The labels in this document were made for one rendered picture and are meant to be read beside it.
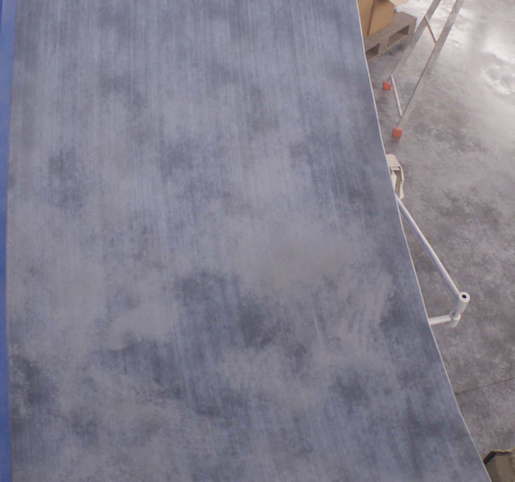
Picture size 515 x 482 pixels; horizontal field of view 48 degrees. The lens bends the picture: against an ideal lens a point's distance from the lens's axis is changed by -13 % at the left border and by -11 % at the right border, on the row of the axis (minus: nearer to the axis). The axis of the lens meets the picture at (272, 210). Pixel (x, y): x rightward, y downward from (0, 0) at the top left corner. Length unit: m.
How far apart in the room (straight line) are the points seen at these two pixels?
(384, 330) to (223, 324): 0.25
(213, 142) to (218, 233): 0.16
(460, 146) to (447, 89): 0.67
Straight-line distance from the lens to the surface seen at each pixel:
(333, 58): 1.19
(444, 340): 2.60
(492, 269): 2.97
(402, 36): 4.76
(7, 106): 1.35
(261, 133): 1.10
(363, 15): 4.11
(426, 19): 3.64
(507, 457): 1.37
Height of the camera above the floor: 1.96
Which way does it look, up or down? 42 degrees down
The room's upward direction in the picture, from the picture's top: 8 degrees clockwise
